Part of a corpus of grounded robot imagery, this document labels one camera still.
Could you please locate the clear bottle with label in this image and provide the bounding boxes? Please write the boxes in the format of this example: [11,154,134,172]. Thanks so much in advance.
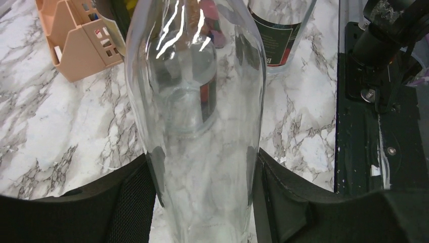
[247,0,316,74]

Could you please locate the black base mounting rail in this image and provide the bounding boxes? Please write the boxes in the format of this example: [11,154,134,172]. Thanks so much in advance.
[334,22,428,195]

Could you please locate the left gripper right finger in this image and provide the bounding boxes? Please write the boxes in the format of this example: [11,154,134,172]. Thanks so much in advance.
[253,149,428,242]

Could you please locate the olive wine bottle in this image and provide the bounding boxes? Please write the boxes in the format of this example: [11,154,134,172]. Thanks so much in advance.
[93,0,138,58]

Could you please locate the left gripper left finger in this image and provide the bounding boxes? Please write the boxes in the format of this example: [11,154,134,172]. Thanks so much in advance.
[1,155,156,242]

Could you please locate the clear bottle silver cap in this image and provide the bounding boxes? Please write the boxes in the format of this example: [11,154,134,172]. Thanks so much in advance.
[125,1,266,242]

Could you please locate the peach plastic tiered basket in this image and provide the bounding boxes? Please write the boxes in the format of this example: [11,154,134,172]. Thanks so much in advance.
[35,0,122,83]

